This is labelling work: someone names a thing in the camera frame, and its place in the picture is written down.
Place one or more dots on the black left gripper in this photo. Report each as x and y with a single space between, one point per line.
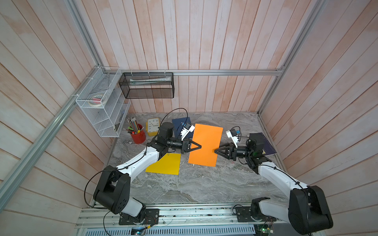
186 144

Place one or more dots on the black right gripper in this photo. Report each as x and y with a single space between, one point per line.
231 152

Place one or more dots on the orange paper document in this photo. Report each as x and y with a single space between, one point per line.
209 137

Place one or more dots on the yellow paper document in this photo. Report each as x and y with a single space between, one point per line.
168 165

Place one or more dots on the blue paper document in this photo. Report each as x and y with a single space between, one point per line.
178 125

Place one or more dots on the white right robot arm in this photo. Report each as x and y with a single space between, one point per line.
307 210

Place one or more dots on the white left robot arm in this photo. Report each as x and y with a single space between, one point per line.
113 188

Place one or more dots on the dark purple book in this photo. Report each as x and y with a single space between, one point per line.
268 148

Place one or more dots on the yellow desk clock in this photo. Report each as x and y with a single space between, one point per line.
152 126

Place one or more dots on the red metal pencil cup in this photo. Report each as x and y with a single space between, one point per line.
139 137

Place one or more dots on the tape roll in shelf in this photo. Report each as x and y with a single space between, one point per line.
98 100

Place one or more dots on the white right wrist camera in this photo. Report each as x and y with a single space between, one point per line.
234 135

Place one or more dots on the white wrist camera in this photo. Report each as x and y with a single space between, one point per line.
234 135
187 131

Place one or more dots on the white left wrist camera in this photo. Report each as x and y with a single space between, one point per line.
187 131

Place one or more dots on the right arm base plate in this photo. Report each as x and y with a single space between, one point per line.
251 213

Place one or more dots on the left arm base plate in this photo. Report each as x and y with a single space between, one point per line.
147 217

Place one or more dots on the black wire mesh basket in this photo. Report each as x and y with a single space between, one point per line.
147 85

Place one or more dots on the aluminium front rail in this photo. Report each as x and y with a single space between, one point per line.
191 214

